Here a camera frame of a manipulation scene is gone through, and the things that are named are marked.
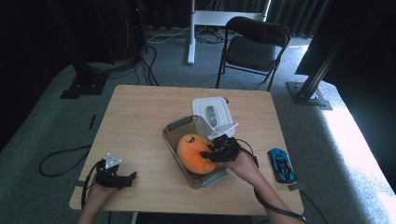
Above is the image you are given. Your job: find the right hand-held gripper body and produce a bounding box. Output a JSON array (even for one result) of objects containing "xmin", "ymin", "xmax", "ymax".
[{"xmin": 207, "ymin": 121, "xmax": 241, "ymax": 162}]

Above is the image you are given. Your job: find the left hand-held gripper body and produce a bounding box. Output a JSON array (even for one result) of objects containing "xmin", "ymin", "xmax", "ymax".
[{"xmin": 94, "ymin": 152, "xmax": 123, "ymax": 189}]

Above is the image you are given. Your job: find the orange plush toy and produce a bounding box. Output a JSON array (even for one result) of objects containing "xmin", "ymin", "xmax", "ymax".
[{"xmin": 176, "ymin": 133, "xmax": 219, "ymax": 175}]

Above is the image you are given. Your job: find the clear plastic storage box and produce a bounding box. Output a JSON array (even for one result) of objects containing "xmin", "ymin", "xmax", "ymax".
[{"xmin": 162, "ymin": 115, "xmax": 230, "ymax": 190}]

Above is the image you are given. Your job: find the white box lid grey handle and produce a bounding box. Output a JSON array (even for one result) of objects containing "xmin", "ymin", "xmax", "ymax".
[{"xmin": 191, "ymin": 96, "xmax": 236, "ymax": 138}]

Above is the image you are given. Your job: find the blue toy car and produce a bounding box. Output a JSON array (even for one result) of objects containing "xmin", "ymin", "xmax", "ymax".
[{"xmin": 266, "ymin": 147, "xmax": 297, "ymax": 184}]

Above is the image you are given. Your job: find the person's left hand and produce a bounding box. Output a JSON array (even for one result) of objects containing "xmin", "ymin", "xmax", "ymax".
[{"xmin": 85, "ymin": 183, "xmax": 118, "ymax": 209}]

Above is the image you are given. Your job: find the person's right hand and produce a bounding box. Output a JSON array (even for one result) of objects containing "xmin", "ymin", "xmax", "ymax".
[{"xmin": 222, "ymin": 152, "xmax": 260, "ymax": 185}]

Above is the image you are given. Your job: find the black metal stand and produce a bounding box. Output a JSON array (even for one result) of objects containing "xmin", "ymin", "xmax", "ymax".
[
  {"xmin": 285, "ymin": 31, "xmax": 333, "ymax": 111},
  {"xmin": 46, "ymin": 0, "xmax": 110, "ymax": 100}
]

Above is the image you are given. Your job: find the black folding chair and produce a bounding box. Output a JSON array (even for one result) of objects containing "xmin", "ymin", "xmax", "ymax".
[{"xmin": 215, "ymin": 16, "xmax": 293, "ymax": 92}]

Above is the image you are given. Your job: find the dark curtain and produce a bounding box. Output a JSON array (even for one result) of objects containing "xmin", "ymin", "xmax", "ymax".
[{"xmin": 146, "ymin": 0, "xmax": 331, "ymax": 38}]

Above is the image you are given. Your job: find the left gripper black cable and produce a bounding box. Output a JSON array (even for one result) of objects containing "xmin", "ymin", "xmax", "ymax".
[{"xmin": 80, "ymin": 160, "xmax": 106, "ymax": 209}]

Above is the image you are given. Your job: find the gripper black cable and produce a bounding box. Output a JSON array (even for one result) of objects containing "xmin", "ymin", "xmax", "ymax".
[
  {"xmin": 236, "ymin": 138, "xmax": 307, "ymax": 224},
  {"xmin": 80, "ymin": 160, "xmax": 106, "ymax": 209}
]

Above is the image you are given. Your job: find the black looped floor cable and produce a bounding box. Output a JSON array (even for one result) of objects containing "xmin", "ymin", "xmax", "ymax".
[{"xmin": 38, "ymin": 144, "xmax": 92, "ymax": 178}]

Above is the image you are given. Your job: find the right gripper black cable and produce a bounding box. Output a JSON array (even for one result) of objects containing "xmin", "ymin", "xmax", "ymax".
[{"xmin": 236, "ymin": 138, "xmax": 307, "ymax": 224}]

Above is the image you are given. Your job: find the black floor cable bundle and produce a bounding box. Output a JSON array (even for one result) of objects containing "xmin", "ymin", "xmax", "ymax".
[{"xmin": 108, "ymin": 46, "xmax": 160, "ymax": 87}]

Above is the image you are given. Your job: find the white metal desk frame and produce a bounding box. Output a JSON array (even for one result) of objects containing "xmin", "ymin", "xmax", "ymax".
[{"xmin": 186, "ymin": 0, "xmax": 272, "ymax": 65}]

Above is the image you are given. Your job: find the white floor cable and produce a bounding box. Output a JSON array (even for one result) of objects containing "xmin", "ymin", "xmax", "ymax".
[{"xmin": 148, "ymin": 26, "xmax": 191, "ymax": 44}]

